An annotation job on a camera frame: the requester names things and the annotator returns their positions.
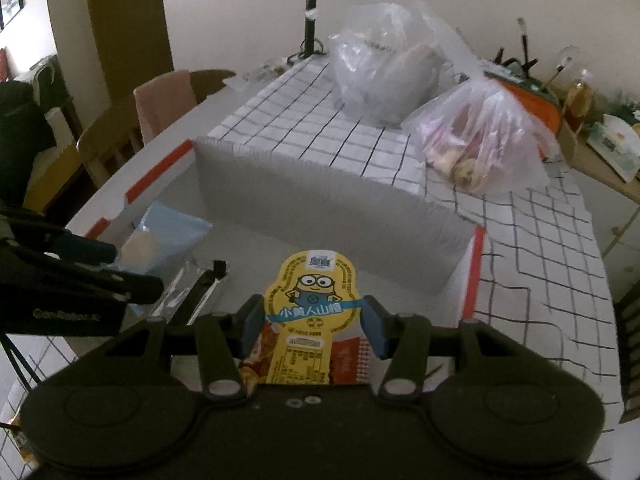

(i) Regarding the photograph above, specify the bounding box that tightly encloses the white checkered tablecloth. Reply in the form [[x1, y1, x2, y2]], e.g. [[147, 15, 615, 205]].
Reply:
[[0, 55, 626, 461]]

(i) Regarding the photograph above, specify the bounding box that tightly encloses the red cardboard box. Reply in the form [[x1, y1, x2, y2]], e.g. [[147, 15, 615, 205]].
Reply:
[[65, 137, 488, 386]]

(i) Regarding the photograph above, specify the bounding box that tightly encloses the green and white tissue box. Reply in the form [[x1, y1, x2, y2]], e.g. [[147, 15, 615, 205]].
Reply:
[[587, 114, 640, 183]]

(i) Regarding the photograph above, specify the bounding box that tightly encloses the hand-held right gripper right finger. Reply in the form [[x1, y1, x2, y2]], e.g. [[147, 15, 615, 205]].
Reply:
[[363, 295, 516, 403]]

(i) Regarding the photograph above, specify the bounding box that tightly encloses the black brush stand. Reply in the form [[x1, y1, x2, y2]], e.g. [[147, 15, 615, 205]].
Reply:
[[492, 17, 538, 78]]

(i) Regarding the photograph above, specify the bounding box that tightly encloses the yellow cardboard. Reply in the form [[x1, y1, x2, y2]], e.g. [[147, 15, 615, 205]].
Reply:
[[30, 145, 83, 211]]

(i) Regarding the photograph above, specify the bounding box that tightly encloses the dark cloth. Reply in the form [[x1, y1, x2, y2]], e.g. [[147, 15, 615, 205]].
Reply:
[[0, 80, 56, 201]]

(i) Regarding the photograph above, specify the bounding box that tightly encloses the black gooseneck desk lamp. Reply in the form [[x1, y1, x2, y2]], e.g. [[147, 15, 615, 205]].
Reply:
[[299, 0, 411, 58]]

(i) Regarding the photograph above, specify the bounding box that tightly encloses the yellow cartoon snack packet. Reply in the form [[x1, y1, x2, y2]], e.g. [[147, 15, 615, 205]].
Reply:
[[237, 249, 375, 386]]

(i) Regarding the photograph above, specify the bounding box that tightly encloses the amber glass bottle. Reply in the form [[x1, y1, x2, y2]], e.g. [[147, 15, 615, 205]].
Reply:
[[565, 72, 593, 121]]

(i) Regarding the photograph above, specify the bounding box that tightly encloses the orange bag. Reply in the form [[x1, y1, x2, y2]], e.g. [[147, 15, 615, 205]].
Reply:
[[492, 77, 561, 131]]

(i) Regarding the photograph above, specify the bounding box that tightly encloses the wooden slatted chair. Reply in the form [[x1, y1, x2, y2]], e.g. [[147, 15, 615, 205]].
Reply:
[[617, 285, 640, 411]]

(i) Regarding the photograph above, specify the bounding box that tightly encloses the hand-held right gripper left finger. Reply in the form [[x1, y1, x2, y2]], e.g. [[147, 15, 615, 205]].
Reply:
[[107, 296, 266, 403]]

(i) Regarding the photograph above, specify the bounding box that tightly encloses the large clear plastic bag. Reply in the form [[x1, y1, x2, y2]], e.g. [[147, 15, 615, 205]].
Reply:
[[327, 2, 481, 126]]

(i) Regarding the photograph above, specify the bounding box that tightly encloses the wooden side cabinet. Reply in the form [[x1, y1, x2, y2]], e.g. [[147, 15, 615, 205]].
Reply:
[[550, 110, 640, 261]]

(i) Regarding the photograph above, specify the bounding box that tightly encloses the light blue snack packet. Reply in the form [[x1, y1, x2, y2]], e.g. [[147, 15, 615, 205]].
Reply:
[[117, 202, 213, 278]]

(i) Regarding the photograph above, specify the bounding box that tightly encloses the small plastic bag of snacks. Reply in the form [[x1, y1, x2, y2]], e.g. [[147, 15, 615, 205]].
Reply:
[[402, 77, 561, 196]]

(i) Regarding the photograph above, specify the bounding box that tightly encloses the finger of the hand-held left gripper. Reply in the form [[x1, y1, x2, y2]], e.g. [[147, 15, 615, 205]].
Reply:
[[0, 247, 164, 305], [10, 220, 118, 266]]

